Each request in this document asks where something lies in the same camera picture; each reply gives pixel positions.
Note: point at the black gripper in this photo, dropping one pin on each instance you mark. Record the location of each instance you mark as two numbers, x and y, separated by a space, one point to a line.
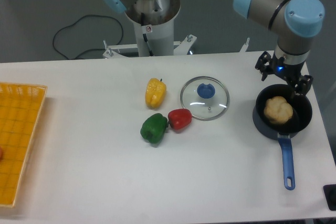
267 65

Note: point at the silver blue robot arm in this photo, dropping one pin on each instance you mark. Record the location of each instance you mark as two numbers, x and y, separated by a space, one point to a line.
296 22

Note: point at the glass pot lid blue knob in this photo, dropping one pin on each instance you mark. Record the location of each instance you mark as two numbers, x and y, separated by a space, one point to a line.
205 97

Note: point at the beige bread bun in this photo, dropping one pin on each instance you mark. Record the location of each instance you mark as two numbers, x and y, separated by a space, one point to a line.
277 110

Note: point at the red bell pepper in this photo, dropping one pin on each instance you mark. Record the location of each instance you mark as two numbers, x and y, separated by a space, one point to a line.
179 118

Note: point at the black box at table edge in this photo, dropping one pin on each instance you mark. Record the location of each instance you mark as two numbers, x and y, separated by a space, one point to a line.
330 194

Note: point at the yellow bell pepper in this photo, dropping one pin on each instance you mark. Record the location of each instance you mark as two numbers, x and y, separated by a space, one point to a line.
155 93

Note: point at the green bell pepper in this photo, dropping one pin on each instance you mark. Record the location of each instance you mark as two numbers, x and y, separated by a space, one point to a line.
153 129

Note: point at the yellow woven basket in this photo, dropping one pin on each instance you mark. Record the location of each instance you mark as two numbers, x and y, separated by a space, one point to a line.
21 106

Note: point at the black pan blue handle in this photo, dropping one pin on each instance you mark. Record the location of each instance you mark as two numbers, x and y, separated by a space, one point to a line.
283 133

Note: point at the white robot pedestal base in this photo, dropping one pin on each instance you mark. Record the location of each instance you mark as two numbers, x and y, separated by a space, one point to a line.
153 23

